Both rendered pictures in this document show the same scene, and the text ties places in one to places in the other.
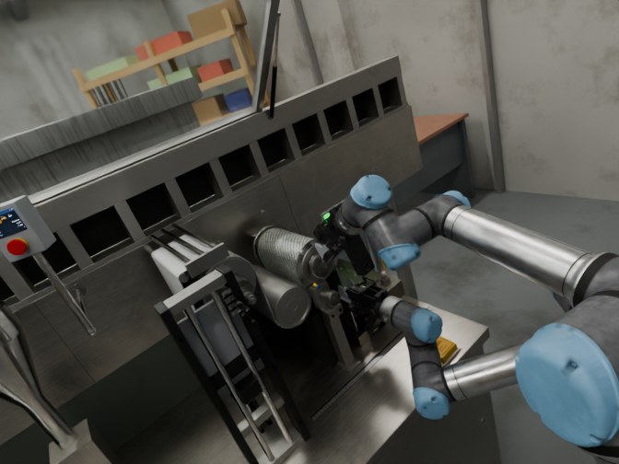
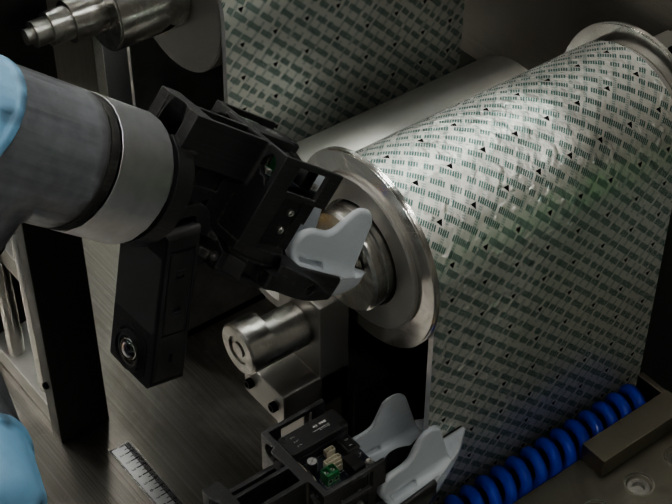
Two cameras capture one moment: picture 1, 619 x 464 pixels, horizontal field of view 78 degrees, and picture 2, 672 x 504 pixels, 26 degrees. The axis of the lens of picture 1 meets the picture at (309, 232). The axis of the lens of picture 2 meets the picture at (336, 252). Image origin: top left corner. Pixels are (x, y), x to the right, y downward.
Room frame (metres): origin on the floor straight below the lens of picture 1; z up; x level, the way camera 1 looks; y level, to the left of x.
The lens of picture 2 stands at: (0.83, -0.73, 1.90)
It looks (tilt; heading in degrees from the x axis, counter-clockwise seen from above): 41 degrees down; 82
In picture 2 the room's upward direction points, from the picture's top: straight up
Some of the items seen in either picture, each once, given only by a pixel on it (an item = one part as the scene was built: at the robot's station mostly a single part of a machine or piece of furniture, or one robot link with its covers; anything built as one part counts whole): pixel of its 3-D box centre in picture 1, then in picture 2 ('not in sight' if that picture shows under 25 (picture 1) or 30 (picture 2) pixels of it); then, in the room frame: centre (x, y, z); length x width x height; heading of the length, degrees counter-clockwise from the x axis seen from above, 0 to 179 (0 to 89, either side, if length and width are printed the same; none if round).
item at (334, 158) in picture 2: (318, 262); (366, 248); (0.95, 0.01, 1.25); 0.15 x 0.01 x 0.15; 120
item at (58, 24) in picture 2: (247, 296); (62, 23); (0.76, 0.18, 1.34); 0.06 x 0.03 x 0.03; 30
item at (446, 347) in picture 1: (439, 348); not in sight; (0.83, -0.25, 0.91); 0.07 x 0.07 x 0.02; 30
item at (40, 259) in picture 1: (64, 293); not in sight; (0.71, 0.50, 1.51); 0.02 x 0.02 x 0.20
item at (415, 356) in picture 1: (424, 355); not in sight; (0.73, -0.17, 1.01); 0.11 x 0.08 x 0.11; 163
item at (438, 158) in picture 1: (391, 186); not in sight; (3.39, -0.88, 0.43); 1.54 x 0.79 x 0.86; 119
